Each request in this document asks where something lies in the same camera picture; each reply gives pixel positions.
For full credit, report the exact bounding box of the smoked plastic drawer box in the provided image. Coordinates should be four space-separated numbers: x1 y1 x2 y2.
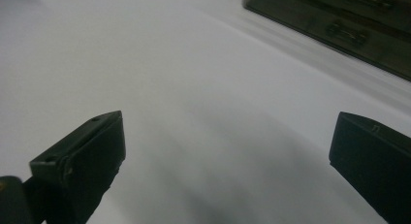
241 0 411 82

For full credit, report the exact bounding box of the white table sheet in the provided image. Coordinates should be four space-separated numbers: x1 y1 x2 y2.
0 0 411 224

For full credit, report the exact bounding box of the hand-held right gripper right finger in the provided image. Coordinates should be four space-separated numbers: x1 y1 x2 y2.
328 111 411 224

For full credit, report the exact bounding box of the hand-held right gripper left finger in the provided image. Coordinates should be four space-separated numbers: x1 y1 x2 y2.
22 110 128 224

